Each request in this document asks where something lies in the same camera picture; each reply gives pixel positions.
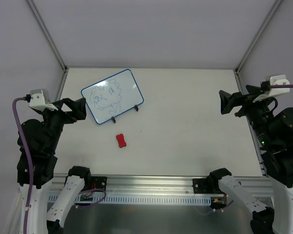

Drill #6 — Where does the blue framed whiteboard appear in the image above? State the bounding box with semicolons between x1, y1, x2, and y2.
81;69;145;125

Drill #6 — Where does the red whiteboard eraser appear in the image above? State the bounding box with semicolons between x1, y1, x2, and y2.
116;134;126;148

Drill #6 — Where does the aluminium frame post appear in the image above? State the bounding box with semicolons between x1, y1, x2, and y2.
25;0;67;73
235;0;283;74

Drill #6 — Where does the aluminium mounting rail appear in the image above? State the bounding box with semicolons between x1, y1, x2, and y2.
48;173;276;198

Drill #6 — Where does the left aluminium frame post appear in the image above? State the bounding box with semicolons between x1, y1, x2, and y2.
25;0;67;73

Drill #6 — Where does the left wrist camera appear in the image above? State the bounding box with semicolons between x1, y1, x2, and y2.
29;89;58;112

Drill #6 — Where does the right aluminium frame post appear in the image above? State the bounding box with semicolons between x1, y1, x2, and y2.
235;0;283;74

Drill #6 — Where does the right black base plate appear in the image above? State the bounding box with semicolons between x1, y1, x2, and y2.
192;178;210;194

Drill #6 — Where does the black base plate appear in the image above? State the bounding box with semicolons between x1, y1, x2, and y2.
90;176;107;190
192;178;210;194

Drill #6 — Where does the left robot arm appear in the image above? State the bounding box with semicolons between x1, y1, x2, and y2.
12;98;92;234

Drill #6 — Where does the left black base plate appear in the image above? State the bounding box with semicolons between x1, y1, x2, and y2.
90;176;107;190

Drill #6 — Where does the white slotted cable duct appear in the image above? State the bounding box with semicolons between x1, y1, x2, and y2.
46;194;212;206

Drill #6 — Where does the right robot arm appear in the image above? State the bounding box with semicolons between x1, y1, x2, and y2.
202;85;293;234

